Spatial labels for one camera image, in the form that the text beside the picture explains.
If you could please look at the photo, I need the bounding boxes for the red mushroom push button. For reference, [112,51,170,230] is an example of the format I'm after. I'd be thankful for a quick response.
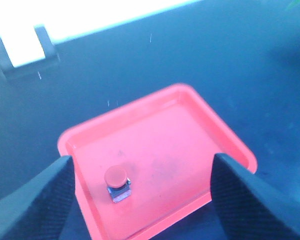
[104,165,132,204]

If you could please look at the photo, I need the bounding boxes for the white wall power socket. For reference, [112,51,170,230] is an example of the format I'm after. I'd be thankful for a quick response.
[0,24,60,80]

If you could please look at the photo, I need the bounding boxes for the red plastic tray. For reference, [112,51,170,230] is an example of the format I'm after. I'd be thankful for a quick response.
[57,83,258,240]

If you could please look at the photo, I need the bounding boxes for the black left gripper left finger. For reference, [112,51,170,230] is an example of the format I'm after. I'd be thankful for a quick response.
[0,155,75,240]

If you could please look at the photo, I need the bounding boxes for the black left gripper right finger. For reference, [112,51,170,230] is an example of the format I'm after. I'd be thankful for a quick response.
[210,153,300,240]

